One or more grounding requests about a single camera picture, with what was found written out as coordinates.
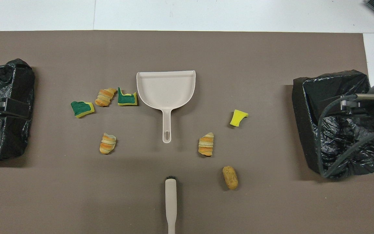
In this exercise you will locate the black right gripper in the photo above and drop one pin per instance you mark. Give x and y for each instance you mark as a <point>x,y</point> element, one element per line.
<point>351,103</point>

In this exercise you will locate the green and yellow sponge piece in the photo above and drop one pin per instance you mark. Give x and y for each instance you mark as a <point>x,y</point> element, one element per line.
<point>82,109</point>

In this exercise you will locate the toy croissant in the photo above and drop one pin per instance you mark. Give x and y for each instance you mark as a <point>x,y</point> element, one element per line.
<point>108,144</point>
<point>206,144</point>
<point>105,97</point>

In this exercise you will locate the notched green yellow sponge piece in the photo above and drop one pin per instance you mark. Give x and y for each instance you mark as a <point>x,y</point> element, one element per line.
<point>127,100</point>

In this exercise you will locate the plain yellow sponge piece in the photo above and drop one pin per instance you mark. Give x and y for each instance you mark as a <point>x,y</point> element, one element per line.
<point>238,118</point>

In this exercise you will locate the brown toy bread roll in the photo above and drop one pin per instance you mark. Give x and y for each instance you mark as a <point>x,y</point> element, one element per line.
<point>230,177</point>

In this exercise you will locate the beige plastic dustpan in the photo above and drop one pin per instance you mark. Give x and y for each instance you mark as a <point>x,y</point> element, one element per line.
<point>166,87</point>

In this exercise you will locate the beige brush with black bristles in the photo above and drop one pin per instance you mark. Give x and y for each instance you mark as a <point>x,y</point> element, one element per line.
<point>170,195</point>

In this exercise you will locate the brown table mat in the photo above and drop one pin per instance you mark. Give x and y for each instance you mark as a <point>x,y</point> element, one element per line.
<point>187,58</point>

